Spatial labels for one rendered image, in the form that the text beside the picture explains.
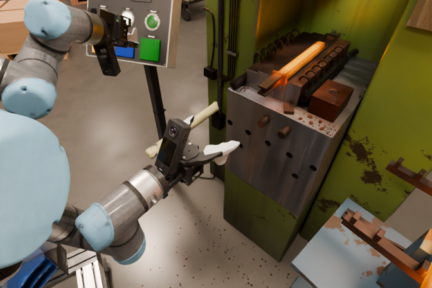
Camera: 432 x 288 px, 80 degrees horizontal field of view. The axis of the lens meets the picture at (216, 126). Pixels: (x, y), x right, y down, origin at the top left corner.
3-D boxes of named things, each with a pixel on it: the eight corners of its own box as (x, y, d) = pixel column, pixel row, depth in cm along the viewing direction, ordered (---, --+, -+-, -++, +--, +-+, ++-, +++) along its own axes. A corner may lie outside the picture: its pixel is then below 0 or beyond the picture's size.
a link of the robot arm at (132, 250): (110, 227, 63) (96, 202, 56) (153, 236, 61) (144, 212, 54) (92, 260, 57) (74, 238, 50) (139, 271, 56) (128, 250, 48)
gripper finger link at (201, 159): (218, 146, 60) (182, 153, 59) (218, 141, 59) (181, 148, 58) (224, 161, 57) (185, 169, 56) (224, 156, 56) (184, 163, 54)
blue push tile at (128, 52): (133, 58, 95) (134, 36, 93) (114, 55, 96) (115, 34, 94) (135, 58, 96) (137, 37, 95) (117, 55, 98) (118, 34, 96)
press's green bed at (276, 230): (279, 263, 134) (298, 218, 103) (222, 218, 153) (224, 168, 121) (324, 192, 166) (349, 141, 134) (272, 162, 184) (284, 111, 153)
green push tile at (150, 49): (158, 61, 93) (160, 40, 91) (139, 58, 94) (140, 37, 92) (160, 61, 94) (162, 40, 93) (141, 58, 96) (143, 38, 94)
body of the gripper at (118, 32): (134, 19, 73) (107, 9, 62) (132, 50, 75) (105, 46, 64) (110, 17, 75) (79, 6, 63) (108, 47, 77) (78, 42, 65)
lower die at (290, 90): (296, 107, 83) (301, 85, 77) (245, 85, 93) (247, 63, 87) (344, 59, 107) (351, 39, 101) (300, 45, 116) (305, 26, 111)
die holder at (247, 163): (298, 217, 103) (332, 137, 73) (224, 168, 121) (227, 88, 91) (350, 141, 134) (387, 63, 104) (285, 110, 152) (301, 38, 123)
